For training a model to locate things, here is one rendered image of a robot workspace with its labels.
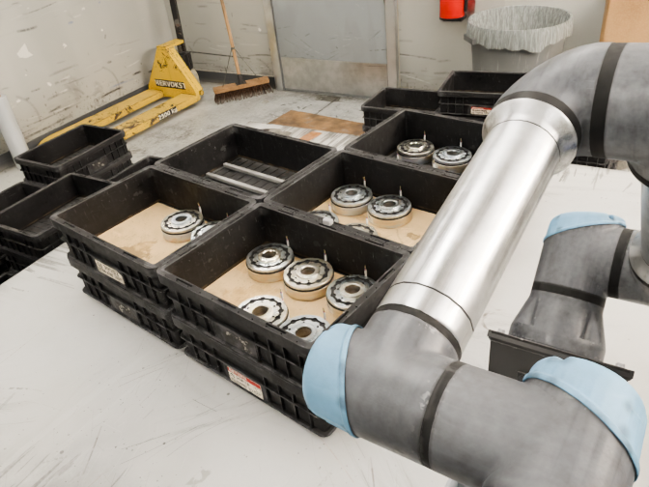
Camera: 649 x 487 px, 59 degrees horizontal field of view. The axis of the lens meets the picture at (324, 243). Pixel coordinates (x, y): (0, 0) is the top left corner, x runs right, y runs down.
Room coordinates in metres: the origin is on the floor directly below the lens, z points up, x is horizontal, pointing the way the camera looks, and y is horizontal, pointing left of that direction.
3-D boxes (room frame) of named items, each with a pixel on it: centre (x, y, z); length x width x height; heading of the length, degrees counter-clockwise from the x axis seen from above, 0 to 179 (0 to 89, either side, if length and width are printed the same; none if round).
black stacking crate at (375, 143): (1.32, -0.32, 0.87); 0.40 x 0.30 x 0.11; 48
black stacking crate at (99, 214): (1.15, 0.38, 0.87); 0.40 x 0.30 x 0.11; 48
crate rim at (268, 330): (0.88, 0.09, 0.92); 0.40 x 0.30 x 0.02; 48
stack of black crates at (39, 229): (1.92, 0.98, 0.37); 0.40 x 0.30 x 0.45; 146
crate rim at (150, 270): (1.15, 0.38, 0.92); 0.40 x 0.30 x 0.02; 48
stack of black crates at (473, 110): (2.57, -0.84, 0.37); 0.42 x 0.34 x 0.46; 56
